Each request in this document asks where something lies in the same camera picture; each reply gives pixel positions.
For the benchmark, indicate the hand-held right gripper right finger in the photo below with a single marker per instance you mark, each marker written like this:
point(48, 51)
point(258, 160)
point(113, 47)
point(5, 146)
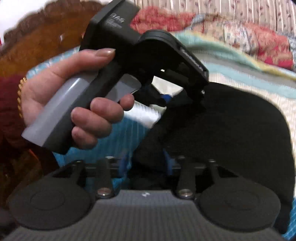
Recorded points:
point(186, 176)

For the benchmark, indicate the person's left hand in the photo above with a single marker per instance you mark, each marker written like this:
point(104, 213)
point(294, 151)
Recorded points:
point(50, 78)

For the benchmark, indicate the black pants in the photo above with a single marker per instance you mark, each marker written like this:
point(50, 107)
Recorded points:
point(219, 129)

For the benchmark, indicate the leaf print curtain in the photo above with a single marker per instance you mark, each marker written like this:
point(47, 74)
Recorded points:
point(242, 11)

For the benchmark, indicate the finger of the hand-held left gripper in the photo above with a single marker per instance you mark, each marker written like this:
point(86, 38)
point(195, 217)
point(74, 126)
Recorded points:
point(165, 97)

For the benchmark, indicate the gold bangle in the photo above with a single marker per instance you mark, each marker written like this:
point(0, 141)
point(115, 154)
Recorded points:
point(20, 92)

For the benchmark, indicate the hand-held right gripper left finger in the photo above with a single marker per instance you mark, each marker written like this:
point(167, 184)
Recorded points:
point(104, 176)

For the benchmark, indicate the floral patchwork quilt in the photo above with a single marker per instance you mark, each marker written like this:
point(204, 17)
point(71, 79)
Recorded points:
point(254, 39)

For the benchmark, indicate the carved wooden headboard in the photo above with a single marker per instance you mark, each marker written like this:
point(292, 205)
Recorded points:
point(41, 39)

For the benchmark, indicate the printed bed sheet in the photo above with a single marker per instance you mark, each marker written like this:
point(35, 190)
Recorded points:
point(235, 71)

